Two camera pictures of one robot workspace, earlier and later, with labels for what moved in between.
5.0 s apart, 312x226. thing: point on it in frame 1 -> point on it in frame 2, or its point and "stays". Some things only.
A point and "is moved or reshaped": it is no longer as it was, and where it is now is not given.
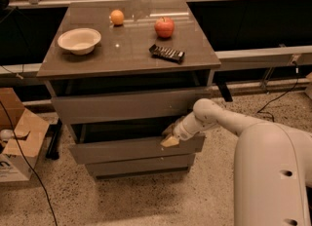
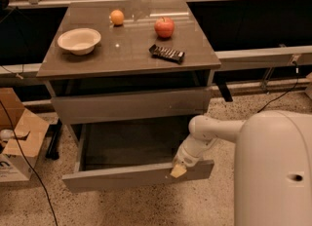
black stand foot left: (53, 132) stays
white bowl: (81, 41) stays
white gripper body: (180, 131) -> (184, 158)
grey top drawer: (131, 105) stays
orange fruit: (117, 17) stays
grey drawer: (170, 146) is moved or reshaped
